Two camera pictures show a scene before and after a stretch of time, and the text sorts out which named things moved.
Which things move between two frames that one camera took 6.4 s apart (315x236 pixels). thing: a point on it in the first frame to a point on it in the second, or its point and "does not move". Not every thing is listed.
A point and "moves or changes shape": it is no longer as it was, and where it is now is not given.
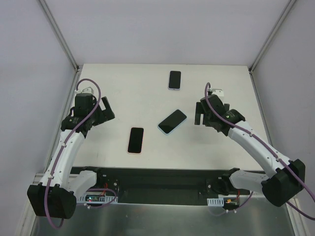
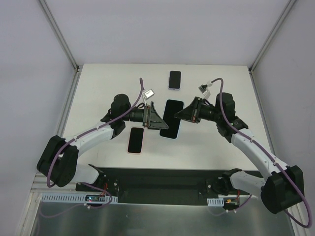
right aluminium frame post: [270, 36] does not move
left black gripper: [104, 114] to [147, 116]
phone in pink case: [135, 140] does not move
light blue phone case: [175, 119] moves or changes shape
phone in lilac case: [174, 80] does not move
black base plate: [159, 185] does not move
